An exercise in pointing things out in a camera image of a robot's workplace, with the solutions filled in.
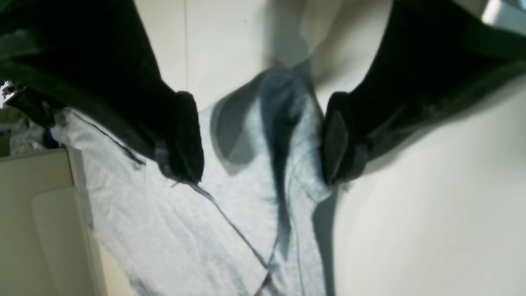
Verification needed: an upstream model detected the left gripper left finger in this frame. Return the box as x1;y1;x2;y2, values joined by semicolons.
0;0;204;184

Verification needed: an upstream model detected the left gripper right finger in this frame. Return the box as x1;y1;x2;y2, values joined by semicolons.
322;0;526;185

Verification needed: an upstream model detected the grey T-shirt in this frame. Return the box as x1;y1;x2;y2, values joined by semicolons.
51;67;337;296

